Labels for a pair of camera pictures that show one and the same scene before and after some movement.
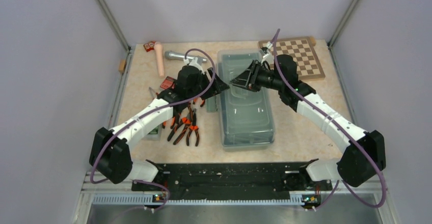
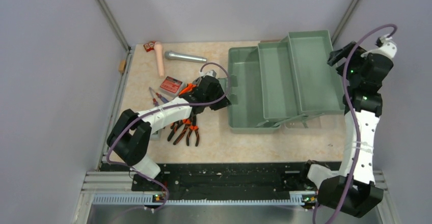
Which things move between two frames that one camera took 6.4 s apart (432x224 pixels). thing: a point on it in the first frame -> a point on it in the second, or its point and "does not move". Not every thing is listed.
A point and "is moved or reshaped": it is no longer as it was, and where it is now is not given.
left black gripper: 218,86 -> 224,102
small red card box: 149,46 does not move
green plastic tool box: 247,122 is moved or reshaped
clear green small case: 155,134 does not move
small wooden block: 122,64 does not move
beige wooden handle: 158,46 does not move
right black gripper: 244,79 -> 335,56
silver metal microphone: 170,55 does not move
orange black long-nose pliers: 185,122 does not move
